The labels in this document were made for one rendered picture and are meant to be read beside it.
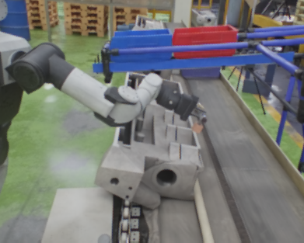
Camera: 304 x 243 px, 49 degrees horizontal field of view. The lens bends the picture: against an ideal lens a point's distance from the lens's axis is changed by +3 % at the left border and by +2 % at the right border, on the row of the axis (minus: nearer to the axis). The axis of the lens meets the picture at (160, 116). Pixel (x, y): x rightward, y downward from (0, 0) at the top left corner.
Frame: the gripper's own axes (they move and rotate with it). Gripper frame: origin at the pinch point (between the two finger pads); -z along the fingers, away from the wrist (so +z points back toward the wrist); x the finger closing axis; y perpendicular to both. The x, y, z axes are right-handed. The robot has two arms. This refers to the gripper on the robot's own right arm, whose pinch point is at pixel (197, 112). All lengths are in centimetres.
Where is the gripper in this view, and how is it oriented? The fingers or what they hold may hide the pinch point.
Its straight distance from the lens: 138.8
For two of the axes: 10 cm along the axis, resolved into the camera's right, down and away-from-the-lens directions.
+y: 0.4, 4.0, -9.1
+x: -4.7, 8.1, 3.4
